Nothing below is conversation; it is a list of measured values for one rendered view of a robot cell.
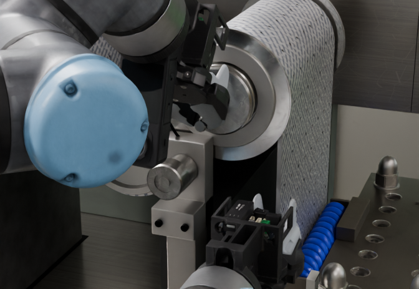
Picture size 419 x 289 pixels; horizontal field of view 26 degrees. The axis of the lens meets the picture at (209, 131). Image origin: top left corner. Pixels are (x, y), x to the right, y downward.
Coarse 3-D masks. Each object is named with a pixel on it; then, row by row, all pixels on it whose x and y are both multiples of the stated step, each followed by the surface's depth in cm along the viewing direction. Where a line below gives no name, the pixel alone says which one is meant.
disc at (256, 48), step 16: (240, 32) 94; (256, 48) 94; (272, 64) 94; (272, 80) 94; (288, 80) 94; (288, 96) 94; (288, 112) 95; (176, 128) 100; (272, 128) 96; (256, 144) 97; (272, 144) 97
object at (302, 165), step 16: (320, 96) 113; (320, 112) 114; (304, 128) 107; (320, 128) 115; (288, 144) 100; (304, 144) 108; (320, 144) 116; (288, 160) 101; (304, 160) 109; (320, 160) 117; (288, 176) 102; (304, 176) 110; (320, 176) 118; (288, 192) 103; (304, 192) 111; (320, 192) 120; (304, 208) 112; (320, 208) 121; (304, 224) 113; (304, 240) 114
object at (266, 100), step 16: (240, 48) 94; (240, 64) 95; (256, 64) 94; (256, 80) 95; (272, 96) 95; (256, 112) 96; (272, 112) 95; (192, 128) 99; (256, 128) 96; (224, 144) 98; (240, 144) 98
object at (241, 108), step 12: (216, 72) 94; (240, 72) 94; (228, 84) 94; (240, 84) 94; (252, 84) 95; (240, 96) 94; (252, 96) 94; (228, 108) 95; (240, 108) 94; (252, 108) 94; (228, 120) 95; (240, 120) 95; (216, 132) 96; (228, 132) 96
